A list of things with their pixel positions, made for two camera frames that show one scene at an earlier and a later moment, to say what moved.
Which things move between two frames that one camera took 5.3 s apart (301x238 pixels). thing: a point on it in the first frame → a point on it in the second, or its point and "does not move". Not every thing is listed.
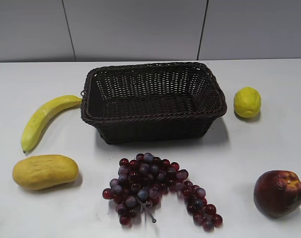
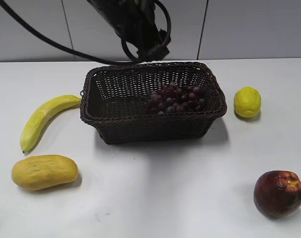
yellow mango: x=41 y=171 does not move
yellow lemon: x=247 y=102 does not move
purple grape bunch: x=142 y=181 → x=172 y=98
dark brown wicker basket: x=145 y=101 does not move
